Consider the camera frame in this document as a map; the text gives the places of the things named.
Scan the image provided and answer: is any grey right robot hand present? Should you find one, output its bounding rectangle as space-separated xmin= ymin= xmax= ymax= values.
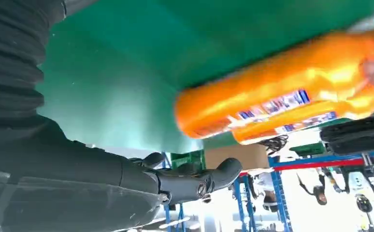
xmin=0 ymin=115 xmax=243 ymax=232

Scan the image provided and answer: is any black padded seat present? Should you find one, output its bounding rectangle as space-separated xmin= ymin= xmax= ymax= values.
xmin=319 ymin=115 xmax=374 ymax=156

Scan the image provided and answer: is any red metal bar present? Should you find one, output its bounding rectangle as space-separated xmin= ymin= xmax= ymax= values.
xmin=238 ymin=154 xmax=374 ymax=177

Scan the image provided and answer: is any green plastic crate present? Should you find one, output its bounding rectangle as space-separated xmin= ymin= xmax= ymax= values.
xmin=170 ymin=149 xmax=206 ymax=171
xmin=289 ymin=142 xmax=326 ymax=158

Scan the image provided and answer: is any green table mat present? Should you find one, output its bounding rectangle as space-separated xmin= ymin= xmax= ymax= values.
xmin=36 ymin=0 xmax=374 ymax=155

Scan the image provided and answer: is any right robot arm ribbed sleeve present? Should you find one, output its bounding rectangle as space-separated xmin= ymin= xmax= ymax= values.
xmin=0 ymin=0 xmax=100 ymax=131

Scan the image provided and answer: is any brown cardboard box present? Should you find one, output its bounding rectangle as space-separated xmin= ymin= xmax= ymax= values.
xmin=204 ymin=144 xmax=270 ymax=171

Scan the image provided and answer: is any black cable bundle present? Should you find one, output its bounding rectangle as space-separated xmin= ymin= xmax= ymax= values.
xmin=257 ymin=134 xmax=289 ymax=156

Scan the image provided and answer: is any blue metal rack frame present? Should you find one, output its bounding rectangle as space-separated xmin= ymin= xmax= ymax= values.
xmin=162 ymin=147 xmax=374 ymax=232

